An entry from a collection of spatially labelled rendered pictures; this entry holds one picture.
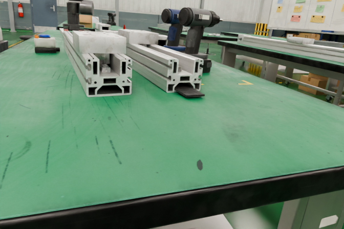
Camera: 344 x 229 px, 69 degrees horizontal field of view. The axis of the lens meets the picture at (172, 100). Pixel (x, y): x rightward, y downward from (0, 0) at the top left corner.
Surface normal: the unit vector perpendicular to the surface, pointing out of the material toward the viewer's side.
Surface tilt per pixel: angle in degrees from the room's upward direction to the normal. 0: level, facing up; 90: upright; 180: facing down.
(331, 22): 90
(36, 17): 90
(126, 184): 0
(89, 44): 90
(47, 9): 90
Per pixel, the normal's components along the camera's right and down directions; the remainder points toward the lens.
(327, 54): -0.93, 0.04
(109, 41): 0.43, 0.31
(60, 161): 0.08, -0.95
